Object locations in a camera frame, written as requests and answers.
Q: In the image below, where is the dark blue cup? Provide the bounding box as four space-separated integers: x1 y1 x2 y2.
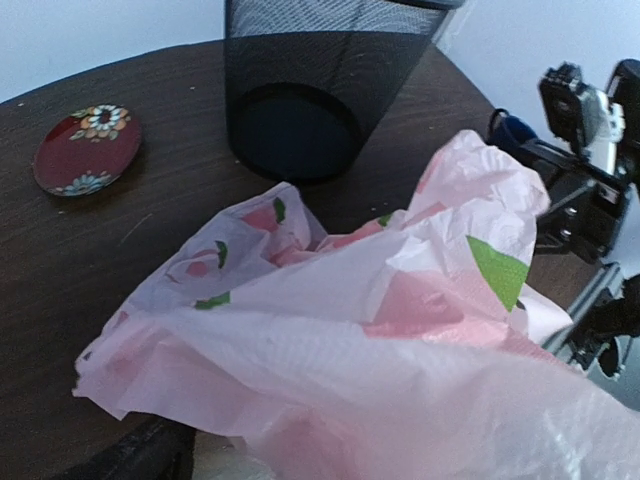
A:
486 108 538 153

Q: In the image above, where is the black mesh trash bin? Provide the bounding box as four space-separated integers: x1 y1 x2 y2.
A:
223 0 460 183

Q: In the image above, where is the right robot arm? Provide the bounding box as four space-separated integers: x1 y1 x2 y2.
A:
517 59 639 380

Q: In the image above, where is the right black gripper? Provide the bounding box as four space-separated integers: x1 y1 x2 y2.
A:
519 139 639 380

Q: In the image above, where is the red floral plate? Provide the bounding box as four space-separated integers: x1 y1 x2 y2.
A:
32 104 142 198

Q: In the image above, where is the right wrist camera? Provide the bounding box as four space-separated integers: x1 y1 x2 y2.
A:
538 62 626 174

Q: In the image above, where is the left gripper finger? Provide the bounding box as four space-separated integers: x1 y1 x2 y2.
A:
59 417 196 480

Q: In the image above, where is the pink plastic trash bag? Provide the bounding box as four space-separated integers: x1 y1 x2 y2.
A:
74 130 639 479

